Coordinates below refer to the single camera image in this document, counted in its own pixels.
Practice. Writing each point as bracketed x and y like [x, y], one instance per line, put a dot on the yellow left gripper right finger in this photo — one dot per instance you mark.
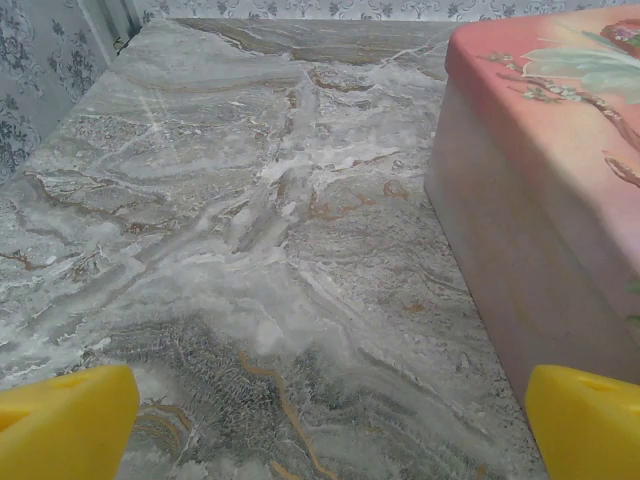
[590, 435]

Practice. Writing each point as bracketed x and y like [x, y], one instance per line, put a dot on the pink floral storage box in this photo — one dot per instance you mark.
[530, 200]

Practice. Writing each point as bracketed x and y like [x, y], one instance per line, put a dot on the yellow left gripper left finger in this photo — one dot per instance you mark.
[60, 430]

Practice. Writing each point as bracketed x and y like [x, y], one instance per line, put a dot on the aluminium frame post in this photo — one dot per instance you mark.
[120, 25]

